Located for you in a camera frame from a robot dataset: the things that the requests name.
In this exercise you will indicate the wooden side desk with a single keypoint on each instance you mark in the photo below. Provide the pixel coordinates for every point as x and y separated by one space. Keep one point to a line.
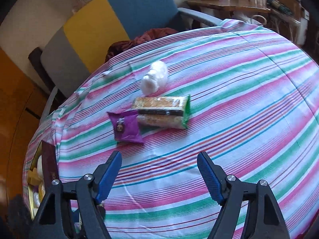
228 6

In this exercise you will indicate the gold metal tin box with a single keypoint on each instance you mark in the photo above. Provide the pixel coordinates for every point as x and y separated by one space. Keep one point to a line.
42 171

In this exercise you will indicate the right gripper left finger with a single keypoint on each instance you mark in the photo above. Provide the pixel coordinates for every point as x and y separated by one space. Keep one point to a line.
71 210

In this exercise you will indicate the cracker packet green ends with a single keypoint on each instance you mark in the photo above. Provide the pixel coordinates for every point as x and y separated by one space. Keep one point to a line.
165 112

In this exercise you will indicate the white plastic wrapped ball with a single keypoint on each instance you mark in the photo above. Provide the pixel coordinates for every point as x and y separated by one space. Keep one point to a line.
156 78

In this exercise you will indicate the striped tablecloth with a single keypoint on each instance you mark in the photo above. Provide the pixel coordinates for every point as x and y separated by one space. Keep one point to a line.
253 109

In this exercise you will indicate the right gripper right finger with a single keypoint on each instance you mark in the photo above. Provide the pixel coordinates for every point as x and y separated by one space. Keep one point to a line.
264 218

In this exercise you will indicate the purple snack packet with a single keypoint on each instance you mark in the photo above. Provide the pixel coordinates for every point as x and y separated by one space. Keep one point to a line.
126 127

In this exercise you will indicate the wooden wardrobe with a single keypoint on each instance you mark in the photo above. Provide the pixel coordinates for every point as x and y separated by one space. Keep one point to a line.
22 104

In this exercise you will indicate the grey yellow blue chair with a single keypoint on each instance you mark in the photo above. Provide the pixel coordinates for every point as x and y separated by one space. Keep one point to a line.
79 47

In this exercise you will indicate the dark red cloth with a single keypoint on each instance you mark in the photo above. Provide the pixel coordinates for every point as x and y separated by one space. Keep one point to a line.
152 34

